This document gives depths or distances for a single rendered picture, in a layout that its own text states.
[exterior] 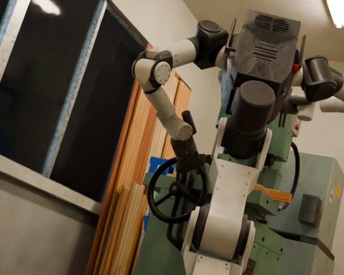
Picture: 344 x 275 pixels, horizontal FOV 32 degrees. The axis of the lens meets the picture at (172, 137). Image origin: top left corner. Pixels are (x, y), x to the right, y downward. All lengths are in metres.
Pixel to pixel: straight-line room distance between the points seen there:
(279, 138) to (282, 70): 0.94
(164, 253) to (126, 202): 1.50
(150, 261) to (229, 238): 0.94
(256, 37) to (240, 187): 0.54
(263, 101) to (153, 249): 1.08
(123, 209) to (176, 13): 1.78
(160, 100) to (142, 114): 2.25
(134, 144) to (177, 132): 2.13
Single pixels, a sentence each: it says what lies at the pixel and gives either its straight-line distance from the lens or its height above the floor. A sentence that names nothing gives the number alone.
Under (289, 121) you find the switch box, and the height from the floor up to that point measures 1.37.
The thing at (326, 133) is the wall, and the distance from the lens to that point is 5.28.
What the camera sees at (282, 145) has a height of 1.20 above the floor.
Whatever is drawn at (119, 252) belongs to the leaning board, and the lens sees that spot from 4.07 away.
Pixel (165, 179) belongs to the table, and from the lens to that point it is 2.74.
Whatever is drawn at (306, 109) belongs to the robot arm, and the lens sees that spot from 2.63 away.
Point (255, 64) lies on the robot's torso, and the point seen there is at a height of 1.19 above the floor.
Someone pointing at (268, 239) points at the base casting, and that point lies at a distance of 2.84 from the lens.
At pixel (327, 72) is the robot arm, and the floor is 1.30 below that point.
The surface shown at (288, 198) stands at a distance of 2.64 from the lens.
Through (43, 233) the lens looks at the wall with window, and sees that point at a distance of 3.88.
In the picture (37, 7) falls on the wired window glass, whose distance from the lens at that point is 3.70.
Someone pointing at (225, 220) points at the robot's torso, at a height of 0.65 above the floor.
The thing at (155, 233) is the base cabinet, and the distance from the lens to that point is 2.70.
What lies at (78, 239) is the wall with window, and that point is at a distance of 4.21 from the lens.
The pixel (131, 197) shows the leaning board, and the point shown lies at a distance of 4.10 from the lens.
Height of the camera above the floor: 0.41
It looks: 14 degrees up
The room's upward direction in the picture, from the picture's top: 16 degrees clockwise
